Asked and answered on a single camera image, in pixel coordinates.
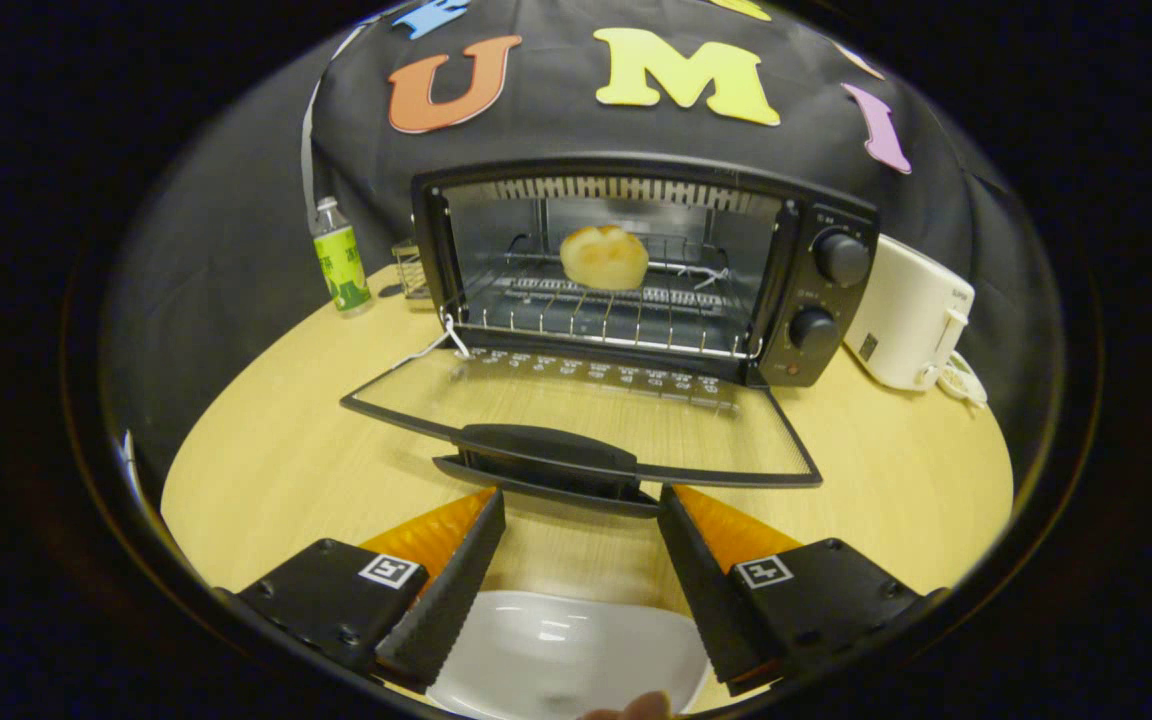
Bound black toaster oven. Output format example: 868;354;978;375
340;152;881;519

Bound small white snack dish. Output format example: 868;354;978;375
936;350;989;409

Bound white plate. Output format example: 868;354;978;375
426;590;712;720

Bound green label water bottle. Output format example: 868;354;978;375
312;196;374;317

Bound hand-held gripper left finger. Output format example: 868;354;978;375
216;487;507;693

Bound golden bread roll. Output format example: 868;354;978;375
560;225;651;292

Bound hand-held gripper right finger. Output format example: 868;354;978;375
658;485;949;698

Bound small wire basket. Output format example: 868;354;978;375
392;238;433;301

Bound white toaster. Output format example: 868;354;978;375
843;234;977;393

